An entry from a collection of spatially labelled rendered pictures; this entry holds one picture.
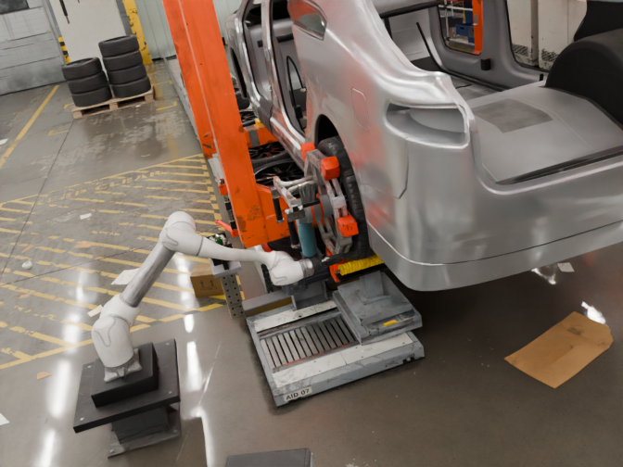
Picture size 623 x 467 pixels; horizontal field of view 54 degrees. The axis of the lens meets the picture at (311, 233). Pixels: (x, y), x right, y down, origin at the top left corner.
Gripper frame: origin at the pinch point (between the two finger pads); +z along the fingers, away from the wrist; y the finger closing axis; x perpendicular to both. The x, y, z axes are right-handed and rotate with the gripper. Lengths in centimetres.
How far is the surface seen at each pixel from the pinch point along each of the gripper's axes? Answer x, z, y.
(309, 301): 0, -16, -78
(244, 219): 50, -42, -40
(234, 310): 13, -62, -96
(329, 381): -54, -27, -28
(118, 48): 620, -113, -574
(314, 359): -40, -29, -39
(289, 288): 6, -28, -55
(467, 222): -27, 24, 92
